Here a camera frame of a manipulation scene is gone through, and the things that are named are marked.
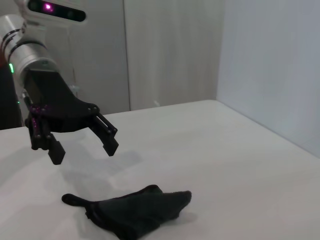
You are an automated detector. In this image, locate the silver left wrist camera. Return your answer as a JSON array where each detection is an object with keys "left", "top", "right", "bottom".
[{"left": 14, "top": 0, "right": 87, "bottom": 26}]

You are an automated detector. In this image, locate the dark blue rag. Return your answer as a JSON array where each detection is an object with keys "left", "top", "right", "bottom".
[{"left": 61, "top": 184, "right": 193, "bottom": 240}]

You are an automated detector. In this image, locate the black robot torso column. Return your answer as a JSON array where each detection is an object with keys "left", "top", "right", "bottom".
[{"left": 0, "top": 64, "right": 24, "bottom": 131}]

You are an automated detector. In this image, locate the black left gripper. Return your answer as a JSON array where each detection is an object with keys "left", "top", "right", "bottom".
[{"left": 23, "top": 68, "right": 120, "bottom": 166}]

